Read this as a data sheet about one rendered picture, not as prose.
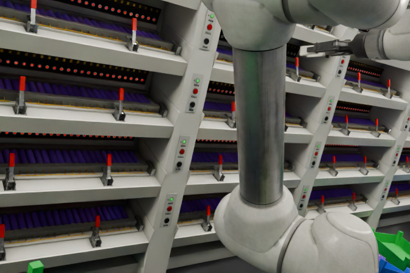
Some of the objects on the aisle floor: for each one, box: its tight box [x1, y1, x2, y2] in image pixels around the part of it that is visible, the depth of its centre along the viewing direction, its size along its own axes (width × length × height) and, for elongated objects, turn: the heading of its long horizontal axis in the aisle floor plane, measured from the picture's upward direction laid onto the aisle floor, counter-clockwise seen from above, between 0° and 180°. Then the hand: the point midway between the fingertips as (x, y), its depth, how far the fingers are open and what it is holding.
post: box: [346, 63, 410, 232], centre depth 215 cm, size 20×9×182 cm, turn 168°
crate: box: [378, 258, 410, 273], centre depth 171 cm, size 30×20×8 cm
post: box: [284, 24, 358, 218], centre depth 172 cm, size 20×9×182 cm, turn 168°
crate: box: [371, 227, 410, 272], centre depth 201 cm, size 30×20×8 cm
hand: (312, 51), depth 130 cm, fingers open, 3 cm apart
